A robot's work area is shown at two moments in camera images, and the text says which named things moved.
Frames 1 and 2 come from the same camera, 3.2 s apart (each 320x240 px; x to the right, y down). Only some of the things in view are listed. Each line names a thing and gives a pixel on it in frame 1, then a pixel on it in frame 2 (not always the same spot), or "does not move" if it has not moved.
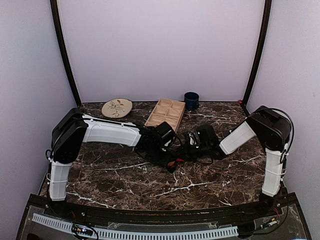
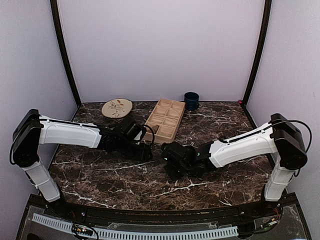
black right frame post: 267,9 does not move
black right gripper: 185,150 -> 172,174
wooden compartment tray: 166,110 does not move
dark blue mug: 191,100 does not move
